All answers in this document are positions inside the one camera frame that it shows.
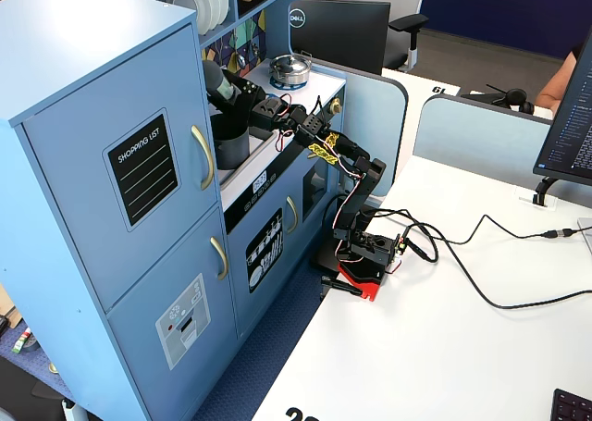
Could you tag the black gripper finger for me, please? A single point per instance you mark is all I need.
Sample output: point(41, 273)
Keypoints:
point(250, 92)
point(233, 114)

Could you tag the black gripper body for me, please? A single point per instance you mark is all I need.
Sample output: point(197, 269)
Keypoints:
point(244, 94)

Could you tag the gray cylindrical salt shaker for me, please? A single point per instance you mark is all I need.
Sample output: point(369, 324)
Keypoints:
point(217, 81)

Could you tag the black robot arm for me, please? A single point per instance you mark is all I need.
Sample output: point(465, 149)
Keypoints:
point(365, 185)

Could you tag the person's bare forearm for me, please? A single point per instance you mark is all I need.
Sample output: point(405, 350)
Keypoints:
point(557, 83)

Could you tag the hanging toy ladle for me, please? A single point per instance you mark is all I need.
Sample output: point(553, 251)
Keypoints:
point(241, 60)

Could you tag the gray toy cooking pot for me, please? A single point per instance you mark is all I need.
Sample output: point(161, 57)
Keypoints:
point(233, 152)

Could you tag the silver metal pot with lid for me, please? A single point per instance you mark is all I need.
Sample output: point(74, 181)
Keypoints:
point(289, 69)

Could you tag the gold stove knob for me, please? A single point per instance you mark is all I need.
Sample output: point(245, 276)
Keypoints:
point(336, 106)

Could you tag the light blue desk divider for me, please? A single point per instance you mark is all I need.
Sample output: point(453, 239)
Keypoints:
point(472, 134)
point(370, 125)

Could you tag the black Dell monitor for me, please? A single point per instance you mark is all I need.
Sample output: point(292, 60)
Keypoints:
point(347, 32)

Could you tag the blue toy kitchen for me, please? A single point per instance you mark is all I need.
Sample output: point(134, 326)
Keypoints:
point(92, 69)

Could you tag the white desk number label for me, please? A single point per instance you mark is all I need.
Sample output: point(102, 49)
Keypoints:
point(437, 89)

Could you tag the black table clamp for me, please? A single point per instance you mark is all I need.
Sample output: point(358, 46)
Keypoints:
point(337, 284)

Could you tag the blue door with shopping list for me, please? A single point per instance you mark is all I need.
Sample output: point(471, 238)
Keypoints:
point(78, 217)

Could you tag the blue door with dish print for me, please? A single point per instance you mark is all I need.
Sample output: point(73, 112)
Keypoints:
point(240, 300)

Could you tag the black headphones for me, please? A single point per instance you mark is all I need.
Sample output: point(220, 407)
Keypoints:
point(515, 97)

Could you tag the blue door with ice dispenser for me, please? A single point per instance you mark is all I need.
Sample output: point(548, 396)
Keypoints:
point(139, 361)

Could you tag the monitor with lit screen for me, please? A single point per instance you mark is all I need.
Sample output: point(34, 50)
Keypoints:
point(573, 129)

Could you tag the gray tape roll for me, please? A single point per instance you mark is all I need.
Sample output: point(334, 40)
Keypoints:
point(33, 344)

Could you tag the black keyboard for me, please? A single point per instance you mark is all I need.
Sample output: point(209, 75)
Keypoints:
point(573, 407)

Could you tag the red robot base mount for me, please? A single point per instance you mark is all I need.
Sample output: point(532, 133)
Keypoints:
point(365, 284)

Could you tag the black monitor mount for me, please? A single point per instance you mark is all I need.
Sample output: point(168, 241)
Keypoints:
point(543, 187)

